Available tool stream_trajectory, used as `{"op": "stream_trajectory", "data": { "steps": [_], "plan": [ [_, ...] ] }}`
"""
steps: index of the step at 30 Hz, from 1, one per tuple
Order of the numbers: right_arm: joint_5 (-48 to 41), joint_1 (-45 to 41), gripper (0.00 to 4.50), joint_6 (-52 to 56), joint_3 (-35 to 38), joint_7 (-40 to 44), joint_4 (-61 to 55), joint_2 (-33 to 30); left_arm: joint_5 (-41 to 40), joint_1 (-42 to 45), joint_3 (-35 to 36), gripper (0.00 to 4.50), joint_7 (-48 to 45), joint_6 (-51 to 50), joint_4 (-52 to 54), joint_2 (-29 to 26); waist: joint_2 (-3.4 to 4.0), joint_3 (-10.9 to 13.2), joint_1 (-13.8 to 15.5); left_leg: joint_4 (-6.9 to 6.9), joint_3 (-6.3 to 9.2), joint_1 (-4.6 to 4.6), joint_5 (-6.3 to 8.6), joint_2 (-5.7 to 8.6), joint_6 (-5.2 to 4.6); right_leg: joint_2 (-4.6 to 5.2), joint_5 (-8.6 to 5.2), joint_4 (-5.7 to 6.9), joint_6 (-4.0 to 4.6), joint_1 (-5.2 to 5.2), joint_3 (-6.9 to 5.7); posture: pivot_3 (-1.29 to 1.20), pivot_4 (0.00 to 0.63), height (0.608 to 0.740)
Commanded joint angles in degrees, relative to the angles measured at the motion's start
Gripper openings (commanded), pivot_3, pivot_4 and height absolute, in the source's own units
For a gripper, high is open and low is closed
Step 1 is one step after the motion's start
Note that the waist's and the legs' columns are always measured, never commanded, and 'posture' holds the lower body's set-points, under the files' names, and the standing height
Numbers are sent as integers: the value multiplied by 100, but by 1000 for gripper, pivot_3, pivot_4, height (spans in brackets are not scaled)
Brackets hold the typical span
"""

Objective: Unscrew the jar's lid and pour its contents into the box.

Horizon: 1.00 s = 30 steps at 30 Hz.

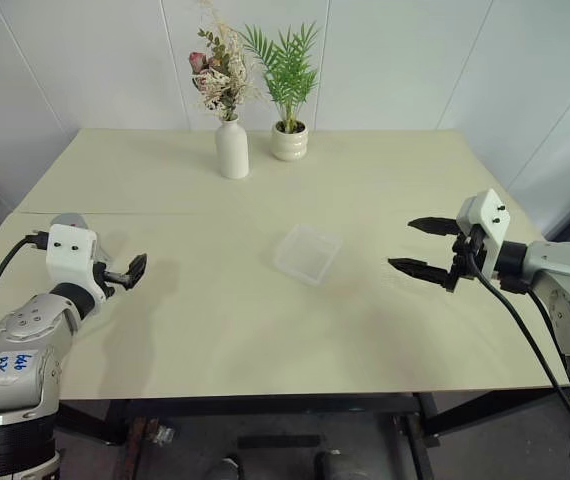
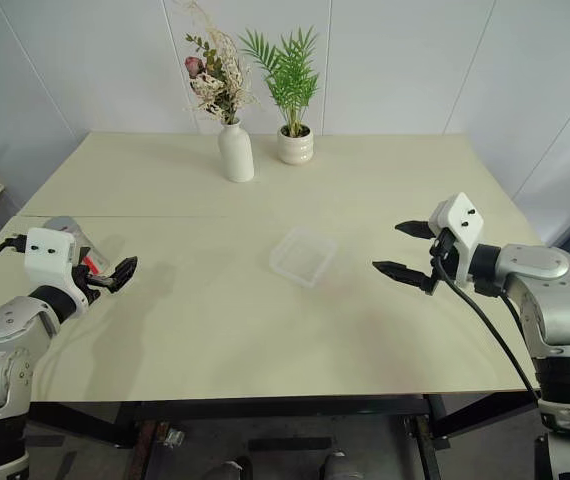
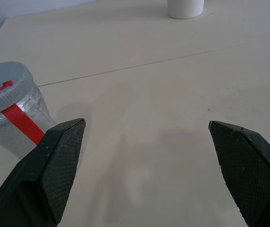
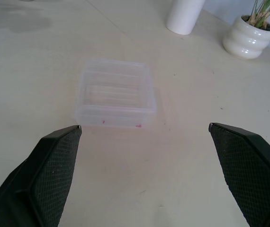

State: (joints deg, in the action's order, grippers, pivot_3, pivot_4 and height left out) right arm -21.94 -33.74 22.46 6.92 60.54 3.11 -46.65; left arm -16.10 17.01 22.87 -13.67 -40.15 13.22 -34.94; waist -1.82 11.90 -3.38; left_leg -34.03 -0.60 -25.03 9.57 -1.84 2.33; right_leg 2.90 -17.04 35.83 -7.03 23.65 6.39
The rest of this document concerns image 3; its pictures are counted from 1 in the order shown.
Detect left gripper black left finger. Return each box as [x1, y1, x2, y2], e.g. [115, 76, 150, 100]
[0, 118, 86, 227]

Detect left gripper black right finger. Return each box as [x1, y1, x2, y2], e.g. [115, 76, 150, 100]
[208, 121, 270, 227]

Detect clear jar with grey lid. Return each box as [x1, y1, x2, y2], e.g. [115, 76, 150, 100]
[0, 86, 58, 159]

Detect grey jar lid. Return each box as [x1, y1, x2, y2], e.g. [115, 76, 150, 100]
[0, 61, 39, 117]

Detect white round container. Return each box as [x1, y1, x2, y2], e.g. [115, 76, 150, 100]
[167, 0, 205, 19]

